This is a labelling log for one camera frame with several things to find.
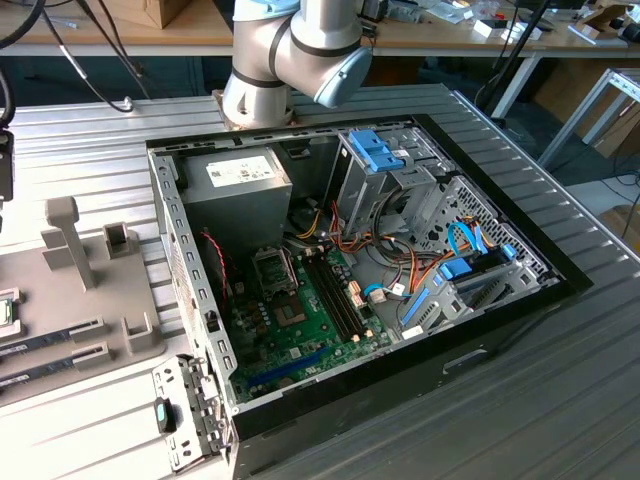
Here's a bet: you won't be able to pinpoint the black latch blue inlay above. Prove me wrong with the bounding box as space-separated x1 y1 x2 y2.
153 397 177 434

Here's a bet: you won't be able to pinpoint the white power supply label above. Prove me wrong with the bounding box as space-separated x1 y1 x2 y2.
205 155 279 189

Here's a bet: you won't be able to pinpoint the blue flat data wire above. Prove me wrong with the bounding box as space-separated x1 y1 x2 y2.
446 219 496 257

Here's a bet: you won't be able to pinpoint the white boxes on desk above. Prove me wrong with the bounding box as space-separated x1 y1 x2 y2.
472 17 544 42

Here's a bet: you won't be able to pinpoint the metal drive cage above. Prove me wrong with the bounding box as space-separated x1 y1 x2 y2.
327 127 454 241

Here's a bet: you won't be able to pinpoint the blue plastic rail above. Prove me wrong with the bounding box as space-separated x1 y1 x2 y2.
399 287 432 326

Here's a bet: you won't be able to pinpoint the CPU socket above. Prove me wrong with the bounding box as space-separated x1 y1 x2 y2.
251 246 300 303

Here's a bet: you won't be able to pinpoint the orange wire bundle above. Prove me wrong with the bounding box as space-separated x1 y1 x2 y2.
294 199 451 301

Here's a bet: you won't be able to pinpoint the perforated metal disk bay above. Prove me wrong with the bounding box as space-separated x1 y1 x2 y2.
399 174 562 342

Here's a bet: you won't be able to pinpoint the cardboard box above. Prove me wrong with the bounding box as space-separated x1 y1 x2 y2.
142 0 194 29

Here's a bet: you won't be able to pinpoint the dark RAM stick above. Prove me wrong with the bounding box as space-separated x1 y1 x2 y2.
0 357 79 392
0 330 76 359

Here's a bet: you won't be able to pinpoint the black slanted pole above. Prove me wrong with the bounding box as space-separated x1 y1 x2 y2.
487 0 551 119

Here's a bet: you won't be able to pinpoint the black PC case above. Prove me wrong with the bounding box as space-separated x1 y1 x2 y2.
144 112 595 480

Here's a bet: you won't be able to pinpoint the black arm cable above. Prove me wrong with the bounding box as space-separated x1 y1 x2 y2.
74 0 154 101

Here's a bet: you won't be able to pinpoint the wooden desk white legs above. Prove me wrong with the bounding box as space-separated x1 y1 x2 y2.
372 0 640 119

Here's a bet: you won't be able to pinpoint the metal slot bracket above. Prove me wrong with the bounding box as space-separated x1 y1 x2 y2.
151 352 239 475

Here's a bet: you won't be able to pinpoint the green motherboard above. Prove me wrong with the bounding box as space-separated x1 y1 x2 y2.
227 244 401 404

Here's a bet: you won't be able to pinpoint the aluminium profile frame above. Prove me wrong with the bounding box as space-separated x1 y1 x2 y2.
537 67 640 171

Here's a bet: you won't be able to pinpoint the red black twisted wire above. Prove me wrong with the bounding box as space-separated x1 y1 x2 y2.
199 227 235 301

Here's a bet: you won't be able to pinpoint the blue expansion slot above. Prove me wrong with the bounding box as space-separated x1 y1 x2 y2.
247 346 332 389

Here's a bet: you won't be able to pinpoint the grey parts rack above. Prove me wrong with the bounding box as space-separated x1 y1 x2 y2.
0 195 169 406

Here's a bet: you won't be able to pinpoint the black case fan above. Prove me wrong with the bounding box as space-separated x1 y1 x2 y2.
198 227 236 301

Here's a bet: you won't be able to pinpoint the grey power supply unit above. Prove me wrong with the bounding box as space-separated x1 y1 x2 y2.
177 146 294 259

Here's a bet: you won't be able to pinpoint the blue wire white plug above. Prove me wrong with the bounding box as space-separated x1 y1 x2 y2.
360 283 389 305

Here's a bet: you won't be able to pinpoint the blue disk carrier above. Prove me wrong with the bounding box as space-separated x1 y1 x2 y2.
438 257 475 281

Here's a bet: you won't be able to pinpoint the brown floor box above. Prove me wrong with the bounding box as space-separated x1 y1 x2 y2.
597 203 640 241

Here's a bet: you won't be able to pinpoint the folded cardboard piece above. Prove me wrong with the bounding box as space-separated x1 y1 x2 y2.
574 0 640 46

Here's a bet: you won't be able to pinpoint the flat brown cardboard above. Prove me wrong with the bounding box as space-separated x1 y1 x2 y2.
592 97 640 159

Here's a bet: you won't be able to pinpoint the grey cable with plug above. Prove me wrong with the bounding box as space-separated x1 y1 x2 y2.
57 42 136 114

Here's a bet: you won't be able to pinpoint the black RAM slot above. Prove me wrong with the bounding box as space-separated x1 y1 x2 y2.
302 254 354 345
315 252 367 337

